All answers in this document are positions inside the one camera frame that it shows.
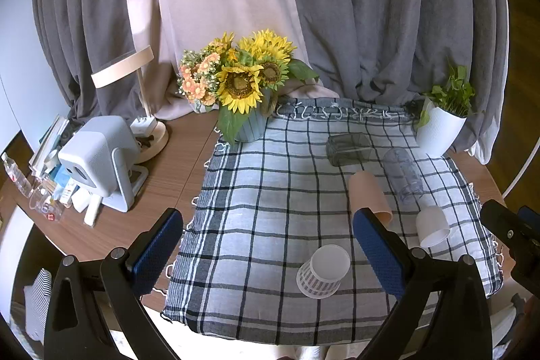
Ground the clear plastic bottle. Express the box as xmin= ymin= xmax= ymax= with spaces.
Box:
xmin=1 ymin=151 xmax=33 ymax=198

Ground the sunflower bouquet in grey vase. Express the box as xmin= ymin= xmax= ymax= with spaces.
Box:
xmin=178 ymin=29 xmax=319 ymax=145

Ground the white pot green plant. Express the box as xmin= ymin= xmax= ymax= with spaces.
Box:
xmin=415 ymin=63 xmax=475 ymax=158

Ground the white desk lamp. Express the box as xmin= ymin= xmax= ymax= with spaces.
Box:
xmin=89 ymin=45 xmax=170 ymax=165

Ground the pink tall cup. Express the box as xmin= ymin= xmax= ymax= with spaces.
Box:
xmin=348 ymin=171 xmax=393 ymax=227

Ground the small white cup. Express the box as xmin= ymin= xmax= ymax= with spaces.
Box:
xmin=415 ymin=205 xmax=450 ymax=249

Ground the white projector on stand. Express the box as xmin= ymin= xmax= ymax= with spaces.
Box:
xmin=59 ymin=115 xmax=148 ymax=224

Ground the black white checkered tablecloth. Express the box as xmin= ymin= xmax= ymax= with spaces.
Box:
xmin=163 ymin=99 xmax=504 ymax=345

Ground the clear plastic cup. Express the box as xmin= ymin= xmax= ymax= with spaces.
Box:
xmin=383 ymin=147 xmax=424 ymax=204

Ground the striped white paper cup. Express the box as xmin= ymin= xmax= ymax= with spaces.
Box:
xmin=297 ymin=245 xmax=351 ymax=300

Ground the dark glass square tumbler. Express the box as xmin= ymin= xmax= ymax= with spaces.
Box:
xmin=326 ymin=133 xmax=373 ymax=167

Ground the grey curtain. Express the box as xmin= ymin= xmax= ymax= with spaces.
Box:
xmin=33 ymin=0 xmax=509 ymax=163

